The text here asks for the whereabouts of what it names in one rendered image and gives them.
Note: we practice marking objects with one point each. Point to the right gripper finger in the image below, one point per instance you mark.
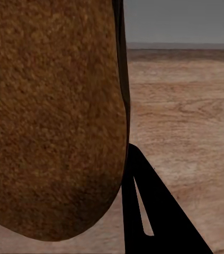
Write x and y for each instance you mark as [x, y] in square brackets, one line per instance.
[173, 231]

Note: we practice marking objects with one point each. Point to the sandal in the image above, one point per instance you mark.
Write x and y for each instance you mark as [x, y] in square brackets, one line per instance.
[64, 114]

